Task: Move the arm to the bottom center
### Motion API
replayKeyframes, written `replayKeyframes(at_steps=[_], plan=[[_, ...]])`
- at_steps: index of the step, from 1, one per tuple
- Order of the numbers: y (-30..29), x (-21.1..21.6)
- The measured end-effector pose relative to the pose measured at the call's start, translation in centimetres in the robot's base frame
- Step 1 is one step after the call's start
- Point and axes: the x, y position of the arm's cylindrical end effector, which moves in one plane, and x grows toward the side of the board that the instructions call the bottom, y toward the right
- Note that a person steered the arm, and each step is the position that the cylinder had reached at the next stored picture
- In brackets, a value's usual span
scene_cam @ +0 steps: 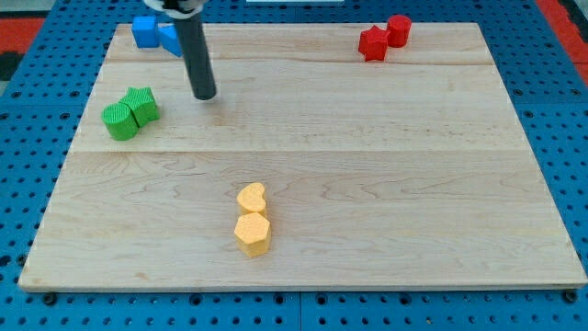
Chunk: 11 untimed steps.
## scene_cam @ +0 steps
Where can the red cylinder block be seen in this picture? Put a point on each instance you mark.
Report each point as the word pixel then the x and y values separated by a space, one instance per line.
pixel 399 27

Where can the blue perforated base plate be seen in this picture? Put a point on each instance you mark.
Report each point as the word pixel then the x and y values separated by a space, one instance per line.
pixel 42 105

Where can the blue triangle block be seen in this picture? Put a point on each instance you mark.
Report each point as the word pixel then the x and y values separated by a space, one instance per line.
pixel 169 40

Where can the yellow heart block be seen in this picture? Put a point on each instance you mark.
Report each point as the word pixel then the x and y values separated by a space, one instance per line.
pixel 252 199

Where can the yellow hexagon block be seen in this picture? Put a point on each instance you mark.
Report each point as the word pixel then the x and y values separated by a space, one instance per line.
pixel 253 234

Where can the blue cube block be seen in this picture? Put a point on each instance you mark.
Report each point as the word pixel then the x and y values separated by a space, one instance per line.
pixel 145 32

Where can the green cylinder block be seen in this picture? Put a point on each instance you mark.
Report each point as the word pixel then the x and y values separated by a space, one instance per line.
pixel 119 121

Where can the green star block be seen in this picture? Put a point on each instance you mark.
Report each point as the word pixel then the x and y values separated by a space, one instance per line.
pixel 142 105

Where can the red star block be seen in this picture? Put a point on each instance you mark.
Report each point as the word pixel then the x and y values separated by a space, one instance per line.
pixel 373 44

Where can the black cylindrical robot arm stick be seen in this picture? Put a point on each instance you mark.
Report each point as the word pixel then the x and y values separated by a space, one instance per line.
pixel 186 16

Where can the light wooden board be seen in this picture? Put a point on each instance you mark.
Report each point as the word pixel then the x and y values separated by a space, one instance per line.
pixel 411 174

